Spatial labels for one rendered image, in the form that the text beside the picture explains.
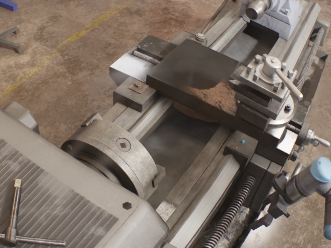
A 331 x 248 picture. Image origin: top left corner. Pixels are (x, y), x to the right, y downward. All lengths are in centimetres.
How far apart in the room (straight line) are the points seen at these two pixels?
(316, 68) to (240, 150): 157
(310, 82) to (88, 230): 224
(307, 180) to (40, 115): 196
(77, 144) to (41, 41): 250
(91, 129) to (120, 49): 232
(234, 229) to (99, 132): 100
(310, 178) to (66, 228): 80
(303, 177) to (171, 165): 56
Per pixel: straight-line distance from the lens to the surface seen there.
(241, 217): 188
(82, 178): 76
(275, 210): 135
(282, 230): 240
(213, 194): 138
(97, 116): 106
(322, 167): 126
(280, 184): 133
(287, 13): 216
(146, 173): 100
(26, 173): 77
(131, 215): 72
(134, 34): 348
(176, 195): 136
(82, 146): 100
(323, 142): 157
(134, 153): 98
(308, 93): 266
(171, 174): 155
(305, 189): 129
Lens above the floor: 194
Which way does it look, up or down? 45 degrees down
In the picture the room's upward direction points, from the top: 7 degrees clockwise
